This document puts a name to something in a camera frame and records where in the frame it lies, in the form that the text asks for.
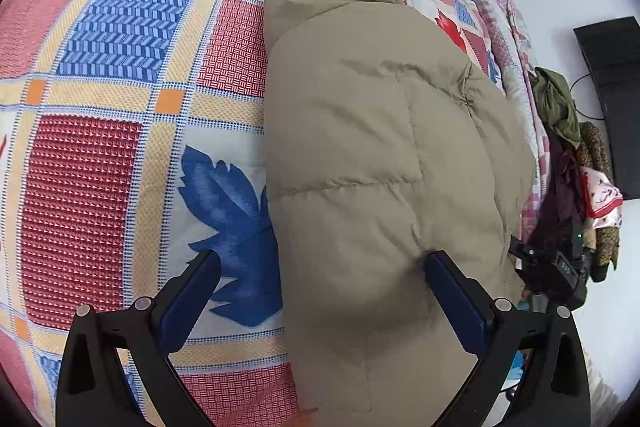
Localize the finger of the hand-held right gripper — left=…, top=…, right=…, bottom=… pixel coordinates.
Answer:
left=509, top=236, right=542, bottom=264

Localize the black monitor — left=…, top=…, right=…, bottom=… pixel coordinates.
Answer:
left=573, top=16, right=640, bottom=200

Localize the black cable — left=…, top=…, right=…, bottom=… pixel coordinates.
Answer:
left=569, top=73, right=609, bottom=118

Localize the pink floral blanket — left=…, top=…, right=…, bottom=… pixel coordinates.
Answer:
left=444, top=0, right=552, bottom=244

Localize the pink floral scarf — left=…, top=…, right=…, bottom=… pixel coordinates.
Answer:
left=580, top=167, right=625, bottom=232

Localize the beige puffer jacket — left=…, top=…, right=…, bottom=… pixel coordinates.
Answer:
left=262, top=0, right=537, bottom=427

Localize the dark maroon garment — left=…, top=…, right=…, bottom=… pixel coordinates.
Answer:
left=529, top=127, right=587, bottom=258

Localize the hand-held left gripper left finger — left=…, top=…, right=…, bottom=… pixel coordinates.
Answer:
left=55, top=249, right=222, bottom=427

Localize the leopard print garment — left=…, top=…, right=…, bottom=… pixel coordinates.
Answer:
left=574, top=122, right=622, bottom=282

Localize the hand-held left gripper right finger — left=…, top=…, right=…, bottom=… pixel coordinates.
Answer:
left=424, top=250, right=592, bottom=427

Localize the leaf print patchwork quilt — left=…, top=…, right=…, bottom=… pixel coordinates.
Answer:
left=0, top=0, right=506, bottom=427

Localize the olive green garment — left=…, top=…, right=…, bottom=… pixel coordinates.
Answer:
left=532, top=67, right=582, bottom=148

